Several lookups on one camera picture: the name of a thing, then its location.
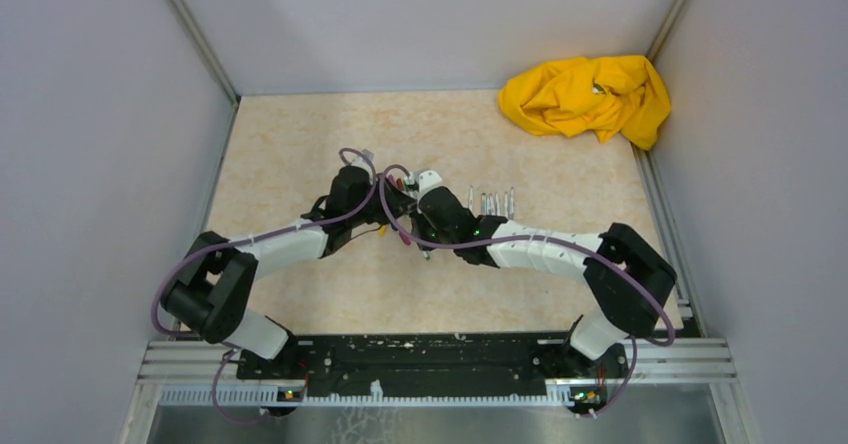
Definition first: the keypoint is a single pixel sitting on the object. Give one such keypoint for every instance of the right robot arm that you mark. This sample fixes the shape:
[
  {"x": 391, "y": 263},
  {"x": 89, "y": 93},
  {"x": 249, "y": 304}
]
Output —
[{"x": 628, "y": 279}]

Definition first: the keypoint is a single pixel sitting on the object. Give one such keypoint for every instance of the yellow cloth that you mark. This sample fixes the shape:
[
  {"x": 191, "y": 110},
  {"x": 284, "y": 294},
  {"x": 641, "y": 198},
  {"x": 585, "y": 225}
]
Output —
[{"x": 607, "y": 96}]

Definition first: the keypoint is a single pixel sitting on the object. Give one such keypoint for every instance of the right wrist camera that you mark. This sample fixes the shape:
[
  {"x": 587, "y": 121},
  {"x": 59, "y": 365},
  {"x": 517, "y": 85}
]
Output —
[{"x": 425, "y": 181}]

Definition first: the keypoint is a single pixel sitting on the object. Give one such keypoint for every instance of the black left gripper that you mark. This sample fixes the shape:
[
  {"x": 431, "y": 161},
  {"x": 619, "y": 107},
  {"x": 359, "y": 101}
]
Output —
[{"x": 398, "y": 200}]

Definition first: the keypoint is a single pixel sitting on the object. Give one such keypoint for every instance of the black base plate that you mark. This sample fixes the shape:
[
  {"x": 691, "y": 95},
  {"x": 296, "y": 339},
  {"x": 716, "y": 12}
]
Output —
[{"x": 438, "y": 365}]

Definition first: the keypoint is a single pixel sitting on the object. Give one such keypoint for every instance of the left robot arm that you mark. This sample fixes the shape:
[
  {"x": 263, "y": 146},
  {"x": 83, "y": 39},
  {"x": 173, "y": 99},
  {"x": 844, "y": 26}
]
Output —
[{"x": 210, "y": 289}]

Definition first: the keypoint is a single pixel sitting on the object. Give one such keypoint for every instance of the aluminium frame rail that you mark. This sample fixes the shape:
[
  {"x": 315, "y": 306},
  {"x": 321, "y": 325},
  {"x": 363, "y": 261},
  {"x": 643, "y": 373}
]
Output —
[{"x": 188, "y": 391}]

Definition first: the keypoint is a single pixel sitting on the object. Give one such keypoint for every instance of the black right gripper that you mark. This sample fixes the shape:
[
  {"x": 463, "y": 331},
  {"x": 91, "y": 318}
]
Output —
[{"x": 417, "y": 219}]

